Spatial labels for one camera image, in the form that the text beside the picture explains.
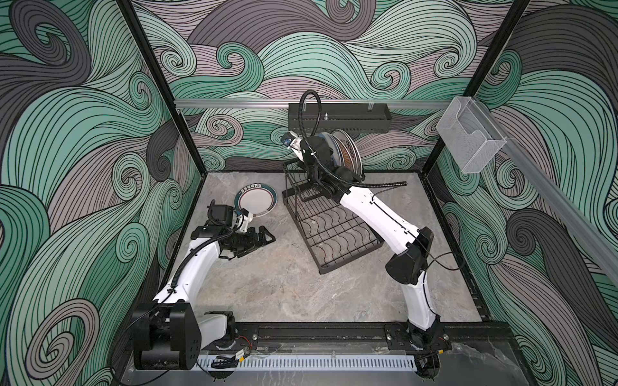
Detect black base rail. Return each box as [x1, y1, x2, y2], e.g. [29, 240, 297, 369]
[134, 319, 513, 355]

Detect white slotted cable duct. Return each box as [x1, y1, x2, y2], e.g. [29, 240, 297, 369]
[197, 354, 418, 373]

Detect clear acrylic wall box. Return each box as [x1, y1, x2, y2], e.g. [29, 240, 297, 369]
[436, 96, 506, 175]

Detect white plate red characters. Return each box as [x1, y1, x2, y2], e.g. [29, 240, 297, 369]
[332, 130, 357, 172]

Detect aluminium rail right wall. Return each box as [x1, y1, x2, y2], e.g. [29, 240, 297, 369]
[473, 101, 617, 283]

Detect aluminium rail wall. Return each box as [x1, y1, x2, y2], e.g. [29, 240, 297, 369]
[473, 101, 617, 283]
[174, 98, 451, 110]

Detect black wire dish rack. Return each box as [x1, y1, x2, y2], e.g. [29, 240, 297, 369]
[283, 160, 384, 274]

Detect black wall-mounted tray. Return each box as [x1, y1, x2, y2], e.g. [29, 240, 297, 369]
[302, 102, 393, 135]

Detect aluminium rail back wall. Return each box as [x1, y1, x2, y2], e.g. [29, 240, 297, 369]
[174, 98, 451, 110]

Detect green-rimmed white plate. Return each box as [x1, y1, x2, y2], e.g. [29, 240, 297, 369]
[234, 183, 278, 217]

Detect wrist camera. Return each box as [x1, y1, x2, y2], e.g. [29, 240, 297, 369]
[233, 209, 254, 233]
[281, 131, 304, 161]

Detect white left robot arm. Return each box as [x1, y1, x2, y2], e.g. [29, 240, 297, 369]
[130, 202, 276, 371]

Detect white plate green flower outline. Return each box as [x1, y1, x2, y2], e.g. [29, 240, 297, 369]
[354, 138, 363, 172]

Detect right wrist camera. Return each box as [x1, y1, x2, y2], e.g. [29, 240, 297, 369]
[281, 131, 304, 161]

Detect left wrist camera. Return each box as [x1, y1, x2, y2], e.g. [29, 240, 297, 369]
[233, 209, 254, 233]

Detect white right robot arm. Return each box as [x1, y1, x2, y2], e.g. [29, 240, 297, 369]
[288, 89, 451, 352]

